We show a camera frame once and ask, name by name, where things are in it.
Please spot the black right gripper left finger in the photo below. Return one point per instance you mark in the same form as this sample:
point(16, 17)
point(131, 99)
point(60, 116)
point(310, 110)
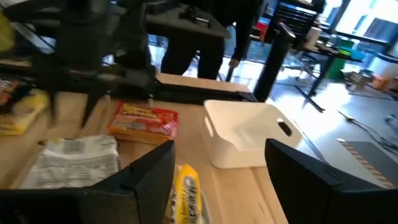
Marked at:
point(93, 205)

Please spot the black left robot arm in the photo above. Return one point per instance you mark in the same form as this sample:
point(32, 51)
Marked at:
point(77, 9)

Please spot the black clamp tool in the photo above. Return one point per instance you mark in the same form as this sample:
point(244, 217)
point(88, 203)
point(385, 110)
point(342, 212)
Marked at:
point(194, 15)

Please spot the orange spicy noodle packet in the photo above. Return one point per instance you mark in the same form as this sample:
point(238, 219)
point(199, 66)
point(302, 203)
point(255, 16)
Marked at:
point(143, 124)

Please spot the cardboard box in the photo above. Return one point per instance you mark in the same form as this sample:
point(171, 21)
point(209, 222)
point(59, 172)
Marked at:
point(359, 78)

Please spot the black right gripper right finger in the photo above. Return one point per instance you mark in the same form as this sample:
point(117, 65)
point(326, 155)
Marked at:
point(326, 202)

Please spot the person's hand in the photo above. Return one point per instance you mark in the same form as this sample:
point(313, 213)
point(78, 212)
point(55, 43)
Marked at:
point(234, 63)

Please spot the black orange-striped floor mat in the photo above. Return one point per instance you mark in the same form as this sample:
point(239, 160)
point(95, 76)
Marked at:
point(373, 161)

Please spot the orange bucket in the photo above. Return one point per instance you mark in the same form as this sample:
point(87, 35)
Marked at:
point(380, 82)

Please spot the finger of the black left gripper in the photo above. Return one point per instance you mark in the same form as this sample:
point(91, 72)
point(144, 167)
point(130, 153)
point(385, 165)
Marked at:
point(56, 105)
point(93, 102)

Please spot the black desk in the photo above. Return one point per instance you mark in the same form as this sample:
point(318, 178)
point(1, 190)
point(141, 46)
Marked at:
point(323, 62)

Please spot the black mesh rack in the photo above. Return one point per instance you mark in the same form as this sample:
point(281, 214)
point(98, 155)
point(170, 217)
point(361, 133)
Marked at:
point(295, 18)

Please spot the black fire noodle packet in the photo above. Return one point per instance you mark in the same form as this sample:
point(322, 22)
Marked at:
point(12, 93)

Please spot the green bin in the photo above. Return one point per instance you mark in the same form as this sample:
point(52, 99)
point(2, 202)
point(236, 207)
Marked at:
point(336, 68)

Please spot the grey desk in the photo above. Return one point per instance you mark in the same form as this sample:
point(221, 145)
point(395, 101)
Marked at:
point(186, 29)

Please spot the person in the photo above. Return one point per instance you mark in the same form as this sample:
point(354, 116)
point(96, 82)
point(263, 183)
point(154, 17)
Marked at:
point(186, 56)

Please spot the black aluminium table frame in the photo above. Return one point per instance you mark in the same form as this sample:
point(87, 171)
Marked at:
point(273, 62)

